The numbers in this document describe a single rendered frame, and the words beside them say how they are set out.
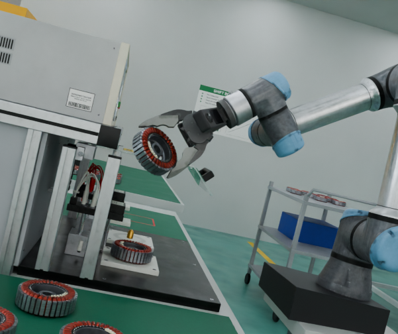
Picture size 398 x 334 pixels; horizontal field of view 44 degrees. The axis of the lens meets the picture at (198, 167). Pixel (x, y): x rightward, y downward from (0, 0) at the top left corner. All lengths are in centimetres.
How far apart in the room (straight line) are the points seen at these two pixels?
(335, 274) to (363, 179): 611
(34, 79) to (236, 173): 572
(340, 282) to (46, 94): 90
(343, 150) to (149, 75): 293
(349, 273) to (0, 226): 89
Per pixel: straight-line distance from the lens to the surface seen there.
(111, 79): 124
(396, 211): 129
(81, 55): 125
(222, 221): 689
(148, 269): 129
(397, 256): 129
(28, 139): 111
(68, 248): 132
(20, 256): 116
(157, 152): 110
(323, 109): 134
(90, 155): 120
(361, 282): 142
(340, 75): 731
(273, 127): 116
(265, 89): 116
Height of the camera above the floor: 113
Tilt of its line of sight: 3 degrees down
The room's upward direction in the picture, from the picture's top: 14 degrees clockwise
